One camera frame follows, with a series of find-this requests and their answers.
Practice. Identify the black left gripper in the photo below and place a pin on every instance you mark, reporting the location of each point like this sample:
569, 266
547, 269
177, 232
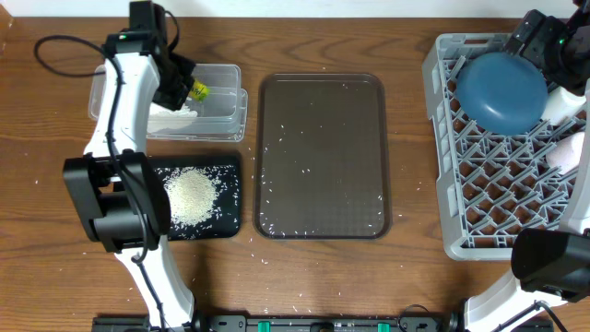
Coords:
185, 70

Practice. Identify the dark blue plate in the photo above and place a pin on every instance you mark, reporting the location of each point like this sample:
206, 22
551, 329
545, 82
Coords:
505, 94

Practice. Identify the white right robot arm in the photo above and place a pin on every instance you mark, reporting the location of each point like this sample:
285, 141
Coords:
548, 268

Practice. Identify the clear plastic bin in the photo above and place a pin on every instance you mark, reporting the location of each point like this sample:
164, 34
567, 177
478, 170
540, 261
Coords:
222, 115

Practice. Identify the black rectangular tray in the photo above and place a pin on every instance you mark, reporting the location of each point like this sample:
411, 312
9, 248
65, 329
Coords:
221, 207

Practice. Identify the yellow green snack wrapper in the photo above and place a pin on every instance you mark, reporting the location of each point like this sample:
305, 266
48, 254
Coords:
199, 91

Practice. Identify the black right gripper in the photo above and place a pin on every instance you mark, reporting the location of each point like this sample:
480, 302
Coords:
545, 31

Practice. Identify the cream white cup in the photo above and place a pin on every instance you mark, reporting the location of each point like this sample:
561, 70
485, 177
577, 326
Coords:
561, 106

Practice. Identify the pink cup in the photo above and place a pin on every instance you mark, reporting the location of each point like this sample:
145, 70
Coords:
567, 153

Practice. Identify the white napkin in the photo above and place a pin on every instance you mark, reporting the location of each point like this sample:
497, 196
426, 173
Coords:
163, 119

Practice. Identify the dark brown serving tray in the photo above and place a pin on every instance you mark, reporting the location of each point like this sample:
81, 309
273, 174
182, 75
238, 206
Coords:
322, 168

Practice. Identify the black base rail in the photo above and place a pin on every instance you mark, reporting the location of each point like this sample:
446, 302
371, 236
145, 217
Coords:
239, 323

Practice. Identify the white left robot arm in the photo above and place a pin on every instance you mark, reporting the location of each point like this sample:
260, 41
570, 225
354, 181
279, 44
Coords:
117, 194

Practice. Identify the pile of white rice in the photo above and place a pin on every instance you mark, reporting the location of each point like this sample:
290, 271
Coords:
191, 196

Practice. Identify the grey dishwasher rack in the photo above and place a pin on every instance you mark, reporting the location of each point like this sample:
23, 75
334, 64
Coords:
489, 186

